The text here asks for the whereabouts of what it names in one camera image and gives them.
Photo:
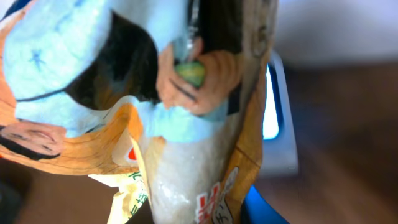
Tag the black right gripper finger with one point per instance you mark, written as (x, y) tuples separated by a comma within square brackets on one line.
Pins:
[(255, 210)]

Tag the cream wipes pack blue edges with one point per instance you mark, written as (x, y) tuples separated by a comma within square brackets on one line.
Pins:
[(169, 92)]

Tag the white barcode scanner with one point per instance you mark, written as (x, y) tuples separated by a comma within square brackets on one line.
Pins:
[(279, 149)]

